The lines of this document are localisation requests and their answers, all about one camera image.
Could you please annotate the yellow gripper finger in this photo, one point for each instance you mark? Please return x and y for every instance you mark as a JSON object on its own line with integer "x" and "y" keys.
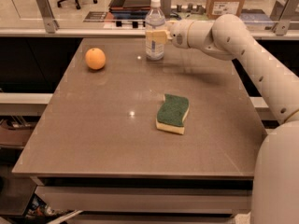
{"x": 158, "y": 36}

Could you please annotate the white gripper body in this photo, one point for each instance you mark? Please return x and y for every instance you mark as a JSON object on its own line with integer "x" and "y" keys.
{"x": 178, "y": 34}

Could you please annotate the clear blue-label plastic bottle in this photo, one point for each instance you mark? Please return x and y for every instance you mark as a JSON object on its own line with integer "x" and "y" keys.
{"x": 155, "y": 20}

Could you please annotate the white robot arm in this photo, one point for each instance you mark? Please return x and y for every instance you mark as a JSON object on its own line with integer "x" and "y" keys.
{"x": 275, "y": 193}

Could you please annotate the cardboard box with label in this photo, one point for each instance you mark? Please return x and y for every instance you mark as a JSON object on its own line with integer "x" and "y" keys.
{"x": 224, "y": 0}

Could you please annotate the orange fruit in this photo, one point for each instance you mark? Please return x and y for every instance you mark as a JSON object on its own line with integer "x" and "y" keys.
{"x": 95, "y": 58}

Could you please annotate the green and yellow sponge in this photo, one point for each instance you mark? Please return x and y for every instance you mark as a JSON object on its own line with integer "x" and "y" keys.
{"x": 172, "y": 113}

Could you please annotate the right metal glass bracket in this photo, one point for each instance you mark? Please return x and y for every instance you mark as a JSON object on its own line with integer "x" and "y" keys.
{"x": 281, "y": 27}

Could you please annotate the left metal glass bracket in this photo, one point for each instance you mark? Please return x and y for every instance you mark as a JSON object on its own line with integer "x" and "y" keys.
{"x": 50, "y": 24}

